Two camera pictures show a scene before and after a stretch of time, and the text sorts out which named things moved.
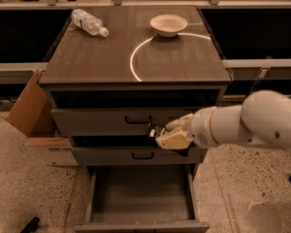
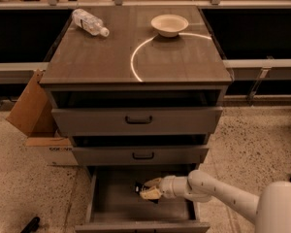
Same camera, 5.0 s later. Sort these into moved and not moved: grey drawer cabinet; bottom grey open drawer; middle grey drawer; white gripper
Moved: white gripper
Not moved: grey drawer cabinet; bottom grey open drawer; middle grey drawer
